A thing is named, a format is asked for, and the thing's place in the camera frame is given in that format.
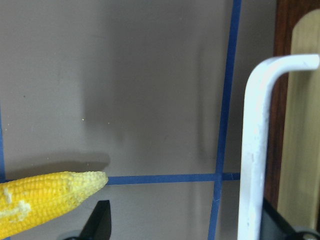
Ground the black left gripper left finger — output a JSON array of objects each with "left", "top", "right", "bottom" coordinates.
[{"left": 75, "top": 200, "right": 111, "bottom": 240}]

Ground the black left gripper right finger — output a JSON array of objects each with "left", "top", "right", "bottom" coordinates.
[{"left": 261, "top": 198, "right": 300, "bottom": 240}]

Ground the yellow corn cob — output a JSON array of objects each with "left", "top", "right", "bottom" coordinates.
[{"left": 0, "top": 171, "right": 109, "bottom": 240}]

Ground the dark brown wooden cabinet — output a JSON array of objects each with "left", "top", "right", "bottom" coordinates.
[{"left": 264, "top": 0, "right": 320, "bottom": 209}]

